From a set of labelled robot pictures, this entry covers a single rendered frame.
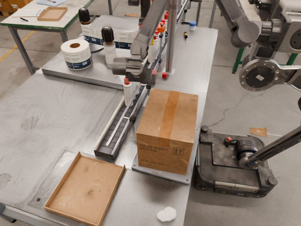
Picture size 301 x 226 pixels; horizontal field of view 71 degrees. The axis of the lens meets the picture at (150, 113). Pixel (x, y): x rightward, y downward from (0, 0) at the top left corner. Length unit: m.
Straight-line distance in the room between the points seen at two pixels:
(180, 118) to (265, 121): 1.91
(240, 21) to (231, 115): 1.88
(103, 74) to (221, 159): 1.18
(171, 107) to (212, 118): 1.60
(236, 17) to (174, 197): 0.80
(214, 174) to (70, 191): 1.15
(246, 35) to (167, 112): 0.44
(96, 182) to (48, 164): 0.29
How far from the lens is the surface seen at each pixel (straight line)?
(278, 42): 0.95
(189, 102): 1.03
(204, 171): 1.85
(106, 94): 1.53
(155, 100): 1.03
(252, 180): 1.93
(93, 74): 1.65
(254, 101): 2.97
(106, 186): 1.10
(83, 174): 1.16
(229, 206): 2.04
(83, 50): 1.67
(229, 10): 0.93
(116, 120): 1.27
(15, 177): 1.29
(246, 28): 0.89
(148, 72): 0.97
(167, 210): 1.01
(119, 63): 0.89
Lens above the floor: 1.82
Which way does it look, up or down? 46 degrees down
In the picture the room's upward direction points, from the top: straight up
